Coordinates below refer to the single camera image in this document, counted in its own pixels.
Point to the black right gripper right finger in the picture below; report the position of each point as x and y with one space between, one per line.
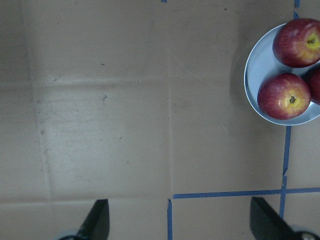
266 224

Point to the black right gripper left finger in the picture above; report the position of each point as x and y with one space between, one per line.
96 225

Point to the red apple plate lower left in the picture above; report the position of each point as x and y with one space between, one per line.
284 96

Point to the red apple plate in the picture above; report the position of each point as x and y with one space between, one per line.
313 82
297 44
284 96

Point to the red apple plate right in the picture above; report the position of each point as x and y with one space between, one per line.
313 82

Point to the white plate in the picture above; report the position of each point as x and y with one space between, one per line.
261 65

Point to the red apple plate top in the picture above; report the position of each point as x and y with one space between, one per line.
297 44

